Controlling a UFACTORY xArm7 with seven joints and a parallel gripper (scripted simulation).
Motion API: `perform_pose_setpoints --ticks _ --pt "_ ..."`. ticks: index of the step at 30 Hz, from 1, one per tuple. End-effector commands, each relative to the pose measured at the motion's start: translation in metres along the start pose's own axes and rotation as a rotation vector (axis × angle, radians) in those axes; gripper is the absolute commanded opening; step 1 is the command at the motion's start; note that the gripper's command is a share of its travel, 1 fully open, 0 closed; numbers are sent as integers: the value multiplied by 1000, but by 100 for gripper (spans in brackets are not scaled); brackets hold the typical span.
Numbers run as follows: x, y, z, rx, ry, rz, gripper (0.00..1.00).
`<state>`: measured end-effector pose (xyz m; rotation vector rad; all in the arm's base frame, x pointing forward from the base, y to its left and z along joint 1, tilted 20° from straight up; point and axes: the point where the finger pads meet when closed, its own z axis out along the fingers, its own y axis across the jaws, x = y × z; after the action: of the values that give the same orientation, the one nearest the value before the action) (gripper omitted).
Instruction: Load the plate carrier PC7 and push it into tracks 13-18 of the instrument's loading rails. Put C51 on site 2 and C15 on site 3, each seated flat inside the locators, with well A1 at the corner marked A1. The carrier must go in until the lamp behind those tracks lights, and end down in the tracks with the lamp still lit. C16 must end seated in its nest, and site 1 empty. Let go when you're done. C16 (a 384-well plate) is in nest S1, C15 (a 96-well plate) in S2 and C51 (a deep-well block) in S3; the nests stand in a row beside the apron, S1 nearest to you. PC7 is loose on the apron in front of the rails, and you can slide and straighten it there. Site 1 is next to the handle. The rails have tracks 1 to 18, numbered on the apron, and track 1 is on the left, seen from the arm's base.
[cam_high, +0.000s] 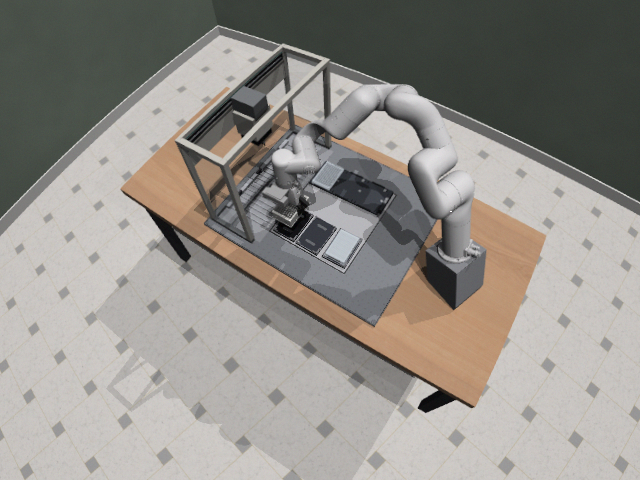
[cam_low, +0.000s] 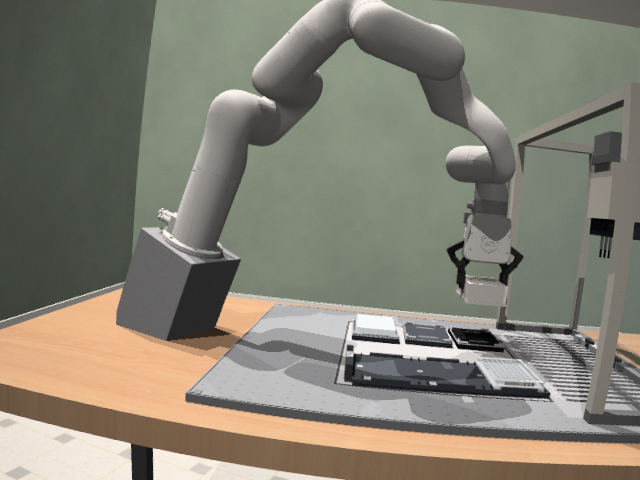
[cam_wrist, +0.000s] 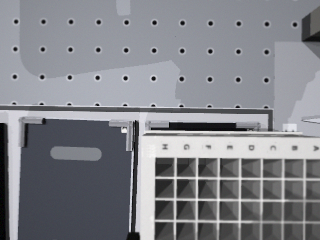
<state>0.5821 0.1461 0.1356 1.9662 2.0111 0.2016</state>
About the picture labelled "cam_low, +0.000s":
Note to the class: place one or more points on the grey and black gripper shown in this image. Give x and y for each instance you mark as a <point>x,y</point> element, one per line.
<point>489,241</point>

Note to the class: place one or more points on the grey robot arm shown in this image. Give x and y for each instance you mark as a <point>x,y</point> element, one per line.
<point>288,74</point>

